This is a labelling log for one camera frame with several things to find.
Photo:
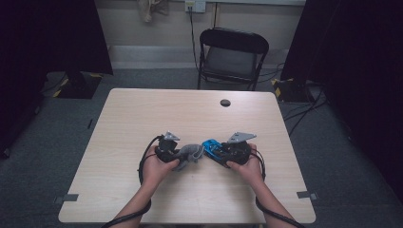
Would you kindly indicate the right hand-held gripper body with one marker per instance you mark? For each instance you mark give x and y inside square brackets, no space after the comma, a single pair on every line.
[237,153]

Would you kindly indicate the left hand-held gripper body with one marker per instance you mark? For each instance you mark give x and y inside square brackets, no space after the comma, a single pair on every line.
[166,148]

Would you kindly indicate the grey terry cloth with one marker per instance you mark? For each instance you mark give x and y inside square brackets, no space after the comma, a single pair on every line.
[190,153]

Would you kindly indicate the person's right hand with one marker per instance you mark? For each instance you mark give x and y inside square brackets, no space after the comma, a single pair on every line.
[252,171]

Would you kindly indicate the person's left hand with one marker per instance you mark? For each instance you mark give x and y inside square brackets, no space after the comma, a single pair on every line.
[153,171]

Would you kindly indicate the grey tape strip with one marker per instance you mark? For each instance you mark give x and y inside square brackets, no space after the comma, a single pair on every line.
[305,195]
[68,198]

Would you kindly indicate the small black floor tape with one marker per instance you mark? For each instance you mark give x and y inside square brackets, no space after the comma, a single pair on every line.
[90,123]

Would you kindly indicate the black stand base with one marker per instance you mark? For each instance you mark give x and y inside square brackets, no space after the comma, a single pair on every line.
[293,91]
[79,88]

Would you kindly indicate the black folding chair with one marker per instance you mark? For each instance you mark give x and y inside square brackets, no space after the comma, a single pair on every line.
[233,61]

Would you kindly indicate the beige hanging cloth bag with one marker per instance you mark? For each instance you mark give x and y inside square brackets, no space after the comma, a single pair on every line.
[152,9]

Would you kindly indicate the dark curtain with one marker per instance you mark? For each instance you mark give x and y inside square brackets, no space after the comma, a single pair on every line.
[47,31]
[364,63]

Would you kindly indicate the white wall socket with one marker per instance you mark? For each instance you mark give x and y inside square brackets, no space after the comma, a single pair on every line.
[195,5]

